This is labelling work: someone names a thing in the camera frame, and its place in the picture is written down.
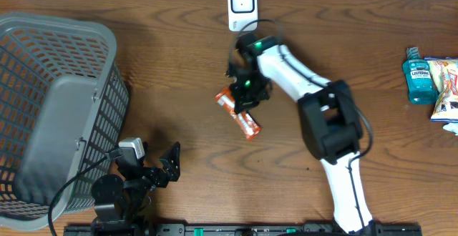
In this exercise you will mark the light teal snack packet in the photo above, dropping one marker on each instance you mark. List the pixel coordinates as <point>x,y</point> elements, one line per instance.
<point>451,127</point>

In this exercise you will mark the grey plastic shopping basket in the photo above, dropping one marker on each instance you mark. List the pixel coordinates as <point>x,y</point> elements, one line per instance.
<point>63,102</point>

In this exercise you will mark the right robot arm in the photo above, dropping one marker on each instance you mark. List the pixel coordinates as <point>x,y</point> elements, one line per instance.
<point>331,124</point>

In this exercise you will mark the white barcode scanner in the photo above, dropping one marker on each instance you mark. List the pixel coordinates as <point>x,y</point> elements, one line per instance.
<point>241,12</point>

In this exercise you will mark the orange brown snack bar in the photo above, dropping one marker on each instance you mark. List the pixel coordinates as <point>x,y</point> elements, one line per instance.
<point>247,124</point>

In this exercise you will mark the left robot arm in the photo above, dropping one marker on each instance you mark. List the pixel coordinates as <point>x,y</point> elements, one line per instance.
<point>118,198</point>

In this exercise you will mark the black mounting rail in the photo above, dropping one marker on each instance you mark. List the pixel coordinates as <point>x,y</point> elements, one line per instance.
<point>312,228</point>

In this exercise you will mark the blue mouthwash bottle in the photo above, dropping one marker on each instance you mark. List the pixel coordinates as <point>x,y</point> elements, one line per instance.
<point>418,78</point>

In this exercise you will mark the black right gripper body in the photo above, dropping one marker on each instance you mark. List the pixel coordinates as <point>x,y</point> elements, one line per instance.
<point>250,89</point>

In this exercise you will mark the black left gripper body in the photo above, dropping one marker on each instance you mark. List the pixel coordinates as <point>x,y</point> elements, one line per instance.
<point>150,177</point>

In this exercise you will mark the large yellow snack bag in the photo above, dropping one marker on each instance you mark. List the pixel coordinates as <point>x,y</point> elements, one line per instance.
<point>444,75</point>

